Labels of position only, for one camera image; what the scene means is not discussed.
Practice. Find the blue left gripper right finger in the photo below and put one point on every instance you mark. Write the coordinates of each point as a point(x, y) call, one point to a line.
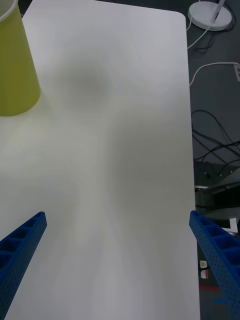
point(220, 257)

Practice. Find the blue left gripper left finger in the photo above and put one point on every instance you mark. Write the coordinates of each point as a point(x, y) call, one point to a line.
point(20, 255)

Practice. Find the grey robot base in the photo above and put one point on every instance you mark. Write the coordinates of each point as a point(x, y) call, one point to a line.
point(215, 185)

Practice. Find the yellow-green plastic waste bin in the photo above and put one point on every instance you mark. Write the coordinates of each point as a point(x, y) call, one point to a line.
point(15, 75)

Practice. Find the white round stand base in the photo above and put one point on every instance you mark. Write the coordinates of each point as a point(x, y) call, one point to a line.
point(205, 20)

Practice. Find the small white bracket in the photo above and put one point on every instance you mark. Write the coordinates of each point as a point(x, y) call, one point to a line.
point(232, 226)

